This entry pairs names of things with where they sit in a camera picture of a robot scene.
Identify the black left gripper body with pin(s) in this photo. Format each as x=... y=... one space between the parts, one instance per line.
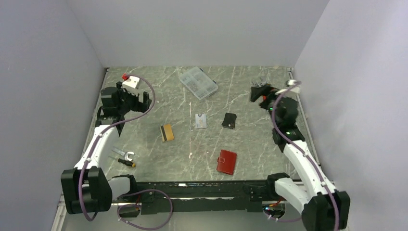
x=130 y=101

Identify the gold credit card stack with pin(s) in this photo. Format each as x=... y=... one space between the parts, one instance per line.
x=167 y=133

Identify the clear plastic screw box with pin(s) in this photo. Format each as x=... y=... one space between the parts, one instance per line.
x=198 y=83

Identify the red leather card holder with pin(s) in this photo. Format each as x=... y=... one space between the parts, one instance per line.
x=226 y=162

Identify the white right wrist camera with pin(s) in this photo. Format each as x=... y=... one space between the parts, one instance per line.
x=294 y=86

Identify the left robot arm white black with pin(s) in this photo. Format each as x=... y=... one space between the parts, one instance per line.
x=86 y=188

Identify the black yellow screwdriver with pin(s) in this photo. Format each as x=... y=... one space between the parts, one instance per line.
x=124 y=162

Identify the silver VIP credit card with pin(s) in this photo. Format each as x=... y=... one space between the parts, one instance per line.
x=200 y=121

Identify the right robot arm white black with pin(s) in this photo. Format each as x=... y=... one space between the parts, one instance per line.
x=321 y=206

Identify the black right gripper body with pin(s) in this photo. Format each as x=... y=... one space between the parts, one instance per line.
x=269 y=93

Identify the red adjustable wrench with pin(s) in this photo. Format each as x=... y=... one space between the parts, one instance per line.
x=258 y=82

